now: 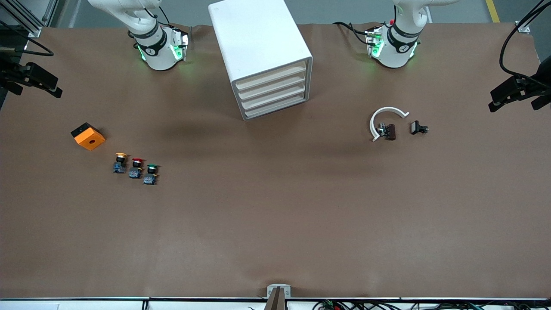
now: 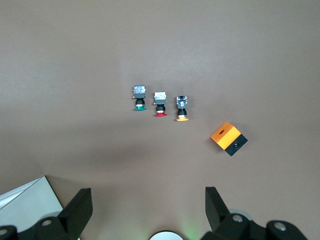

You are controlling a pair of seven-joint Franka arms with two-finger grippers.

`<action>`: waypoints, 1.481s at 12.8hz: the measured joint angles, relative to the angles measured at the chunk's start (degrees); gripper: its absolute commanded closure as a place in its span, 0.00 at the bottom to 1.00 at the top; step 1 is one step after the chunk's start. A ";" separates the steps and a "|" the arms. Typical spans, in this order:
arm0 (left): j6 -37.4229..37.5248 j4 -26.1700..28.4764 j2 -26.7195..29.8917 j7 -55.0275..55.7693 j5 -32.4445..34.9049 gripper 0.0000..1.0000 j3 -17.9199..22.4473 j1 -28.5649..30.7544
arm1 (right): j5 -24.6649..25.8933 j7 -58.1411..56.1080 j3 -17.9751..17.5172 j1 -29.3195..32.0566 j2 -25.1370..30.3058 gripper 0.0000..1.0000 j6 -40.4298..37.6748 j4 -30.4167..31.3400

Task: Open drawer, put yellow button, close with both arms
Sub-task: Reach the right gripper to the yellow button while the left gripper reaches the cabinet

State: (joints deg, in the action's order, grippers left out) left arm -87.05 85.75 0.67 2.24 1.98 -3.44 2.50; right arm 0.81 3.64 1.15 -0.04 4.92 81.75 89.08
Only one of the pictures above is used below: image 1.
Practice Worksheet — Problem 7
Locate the orange button box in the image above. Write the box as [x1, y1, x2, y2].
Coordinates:
[71, 122, 106, 151]

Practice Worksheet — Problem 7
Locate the red push button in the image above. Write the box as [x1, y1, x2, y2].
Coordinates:
[128, 158, 145, 180]

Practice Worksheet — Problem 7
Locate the green push button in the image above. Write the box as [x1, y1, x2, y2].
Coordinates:
[143, 164, 161, 186]

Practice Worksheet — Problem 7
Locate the white drawer cabinet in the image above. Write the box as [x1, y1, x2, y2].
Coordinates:
[208, 0, 313, 121]

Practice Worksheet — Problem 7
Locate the white curved plastic part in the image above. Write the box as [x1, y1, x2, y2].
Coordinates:
[370, 106, 410, 142]

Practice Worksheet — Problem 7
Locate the aluminium frame profile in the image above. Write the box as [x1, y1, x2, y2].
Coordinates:
[0, 0, 59, 38]
[514, 0, 551, 34]

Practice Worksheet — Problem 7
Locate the black base cable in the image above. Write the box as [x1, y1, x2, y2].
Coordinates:
[333, 22, 371, 46]

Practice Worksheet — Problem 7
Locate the grey metal bracket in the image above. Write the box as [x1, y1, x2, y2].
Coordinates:
[266, 284, 292, 298]

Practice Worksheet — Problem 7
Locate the brown camera post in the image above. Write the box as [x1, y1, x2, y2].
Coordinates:
[263, 288, 287, 310]

